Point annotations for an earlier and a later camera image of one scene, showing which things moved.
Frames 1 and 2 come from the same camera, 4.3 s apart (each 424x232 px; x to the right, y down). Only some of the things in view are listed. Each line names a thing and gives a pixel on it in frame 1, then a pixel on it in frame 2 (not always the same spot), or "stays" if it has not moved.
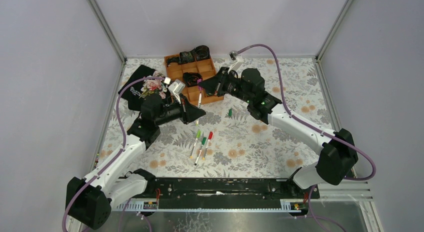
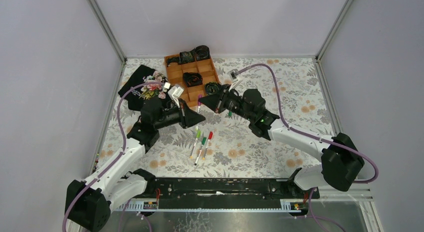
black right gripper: x=219 y=83 to x=221 y=100
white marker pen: x=203 y=158 stays
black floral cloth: x=135 y=93 stays
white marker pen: x=198 y=155 stays
